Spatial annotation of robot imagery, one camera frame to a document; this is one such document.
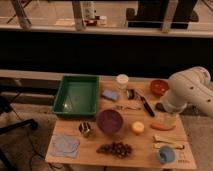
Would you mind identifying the small metal cup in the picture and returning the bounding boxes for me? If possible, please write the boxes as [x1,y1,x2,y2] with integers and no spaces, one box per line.
[79,122,92,137]

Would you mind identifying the green plastic tray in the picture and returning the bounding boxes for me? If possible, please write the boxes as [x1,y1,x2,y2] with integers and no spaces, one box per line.
[52,76,99,118]

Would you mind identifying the blue sponge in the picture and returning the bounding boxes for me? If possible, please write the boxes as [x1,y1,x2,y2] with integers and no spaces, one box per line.
[102,89,119,101]

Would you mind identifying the yellow round fruit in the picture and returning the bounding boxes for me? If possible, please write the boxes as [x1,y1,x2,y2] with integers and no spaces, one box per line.
[131,121,145,135]

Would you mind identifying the blue cloth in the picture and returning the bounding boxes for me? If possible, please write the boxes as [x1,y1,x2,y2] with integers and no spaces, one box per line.
[51,134,80,158]

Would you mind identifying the purple bowl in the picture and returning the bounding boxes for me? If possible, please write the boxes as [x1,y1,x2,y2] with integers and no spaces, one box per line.
[96,109,123,134]

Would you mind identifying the bunch of dark grapes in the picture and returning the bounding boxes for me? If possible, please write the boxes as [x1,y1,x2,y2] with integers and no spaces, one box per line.
[96,142,133,158]

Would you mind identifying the small metal tin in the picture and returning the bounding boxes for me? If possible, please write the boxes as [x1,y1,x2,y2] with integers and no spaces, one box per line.
[126,89,135,100]

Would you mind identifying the black chair base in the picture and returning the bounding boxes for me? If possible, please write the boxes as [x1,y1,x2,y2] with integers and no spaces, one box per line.
[0,96,38,135]

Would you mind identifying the wooden blocks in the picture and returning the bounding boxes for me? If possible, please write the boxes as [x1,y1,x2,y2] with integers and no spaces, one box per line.
[153,135,185,150]

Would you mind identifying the black handled knife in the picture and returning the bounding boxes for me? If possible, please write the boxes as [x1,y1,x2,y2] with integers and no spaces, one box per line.
[136,91,155,117]

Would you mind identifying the orange carrot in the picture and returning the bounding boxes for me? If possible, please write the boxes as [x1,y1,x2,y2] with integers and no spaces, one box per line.
[150,123,175,131]

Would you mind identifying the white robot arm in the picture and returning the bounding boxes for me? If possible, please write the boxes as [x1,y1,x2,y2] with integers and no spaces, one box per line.
[161,67,213,117]

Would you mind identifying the white plastic cup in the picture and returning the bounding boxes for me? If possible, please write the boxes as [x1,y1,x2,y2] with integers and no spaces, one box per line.
[116,74,129,90]

